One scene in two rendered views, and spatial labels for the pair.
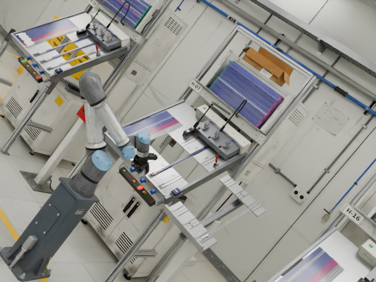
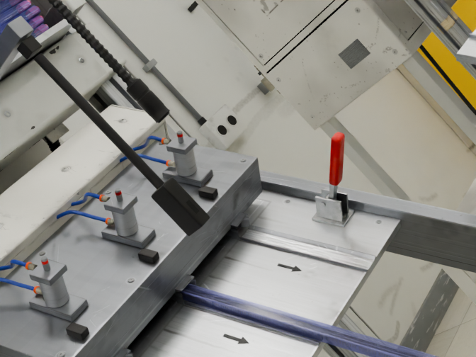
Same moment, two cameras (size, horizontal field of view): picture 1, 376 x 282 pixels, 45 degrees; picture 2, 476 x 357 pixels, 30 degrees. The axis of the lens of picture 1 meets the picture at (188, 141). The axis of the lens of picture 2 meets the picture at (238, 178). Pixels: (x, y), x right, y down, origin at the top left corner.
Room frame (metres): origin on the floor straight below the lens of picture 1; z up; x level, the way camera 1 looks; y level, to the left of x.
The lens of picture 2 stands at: (2.80, 0.68, 1.20)
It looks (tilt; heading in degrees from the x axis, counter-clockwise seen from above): 5 degrees down; 287
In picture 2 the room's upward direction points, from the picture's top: 43 degrees counter-clockwise
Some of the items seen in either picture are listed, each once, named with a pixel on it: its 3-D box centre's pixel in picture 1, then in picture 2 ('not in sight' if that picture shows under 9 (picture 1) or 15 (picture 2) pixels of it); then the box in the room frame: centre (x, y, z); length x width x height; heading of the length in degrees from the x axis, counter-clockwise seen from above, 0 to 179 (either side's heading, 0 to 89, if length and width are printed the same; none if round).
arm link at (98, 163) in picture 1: (98, 164); not in sight; (2.41, 0.30, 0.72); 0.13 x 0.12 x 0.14; 22
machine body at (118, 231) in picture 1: (149, 219); not in sight; (3.44, -0.14, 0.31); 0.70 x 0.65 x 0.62; 60
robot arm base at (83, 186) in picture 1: (85, 182); not in sight; (2.40, 0.30, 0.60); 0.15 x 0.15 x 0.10
